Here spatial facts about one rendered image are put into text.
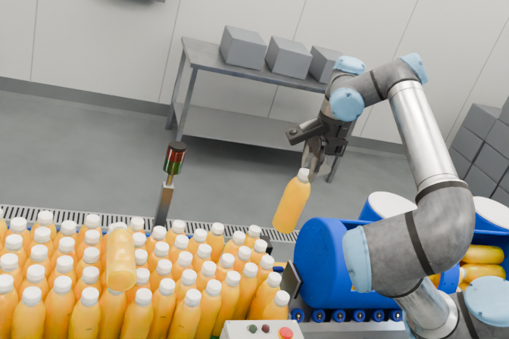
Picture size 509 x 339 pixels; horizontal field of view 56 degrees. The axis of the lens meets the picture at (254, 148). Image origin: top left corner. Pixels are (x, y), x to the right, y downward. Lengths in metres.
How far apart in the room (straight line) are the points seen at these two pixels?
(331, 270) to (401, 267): 0.63
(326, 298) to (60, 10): 3.62
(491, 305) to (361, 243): 0.44
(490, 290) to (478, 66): 4.86
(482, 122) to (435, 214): 4.58
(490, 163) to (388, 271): 4.45
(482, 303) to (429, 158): 0.42
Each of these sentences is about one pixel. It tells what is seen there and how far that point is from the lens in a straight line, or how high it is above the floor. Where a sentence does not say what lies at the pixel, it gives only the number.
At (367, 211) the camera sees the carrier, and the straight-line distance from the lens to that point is 2.20.
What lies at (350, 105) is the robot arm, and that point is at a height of 1.69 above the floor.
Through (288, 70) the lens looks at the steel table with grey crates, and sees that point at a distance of 4.07.
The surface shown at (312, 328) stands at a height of 0.92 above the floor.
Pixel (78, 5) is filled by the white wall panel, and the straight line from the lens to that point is 4.51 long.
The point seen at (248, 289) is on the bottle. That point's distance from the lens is 1.45.
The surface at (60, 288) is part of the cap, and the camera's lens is 1.27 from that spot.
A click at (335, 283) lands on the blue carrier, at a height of 1.13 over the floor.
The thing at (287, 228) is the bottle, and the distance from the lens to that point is 1.43.
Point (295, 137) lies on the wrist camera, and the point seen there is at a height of 1.53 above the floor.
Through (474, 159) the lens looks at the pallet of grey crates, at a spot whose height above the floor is 0.45.
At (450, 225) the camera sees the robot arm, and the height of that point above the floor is 1.64.
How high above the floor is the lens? 2.00
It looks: 25 degrees down
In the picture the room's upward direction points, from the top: 18 degrees clockwise
